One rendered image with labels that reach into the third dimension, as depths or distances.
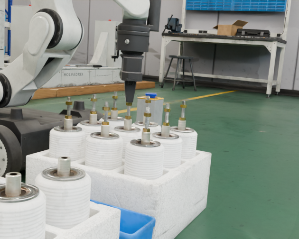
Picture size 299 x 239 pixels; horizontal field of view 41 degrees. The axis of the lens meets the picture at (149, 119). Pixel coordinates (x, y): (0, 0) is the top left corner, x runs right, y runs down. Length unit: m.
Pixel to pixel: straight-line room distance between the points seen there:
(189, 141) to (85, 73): 3.15
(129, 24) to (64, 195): 0.55
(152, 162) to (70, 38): 0.71
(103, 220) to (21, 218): 0.17
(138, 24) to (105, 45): 3.72
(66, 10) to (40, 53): 0.19
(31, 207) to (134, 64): 0.58
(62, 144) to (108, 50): 3.79
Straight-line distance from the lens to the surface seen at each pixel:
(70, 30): 1.50
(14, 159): 1.35
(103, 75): 4.50
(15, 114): 1.44
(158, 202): 0.92
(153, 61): 6.69
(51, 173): 0.72
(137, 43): 1.07
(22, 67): 1.61
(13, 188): 0.62
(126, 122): 1.12
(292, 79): 6.01
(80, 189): 0.69
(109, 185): 0.96
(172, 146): 1.05
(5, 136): 1.35
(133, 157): 0.95
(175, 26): 5.68
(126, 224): 0.93
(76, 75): 4.11
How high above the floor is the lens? 0.47
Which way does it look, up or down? 10 degrees down
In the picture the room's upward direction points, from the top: 4 degrees clockwise
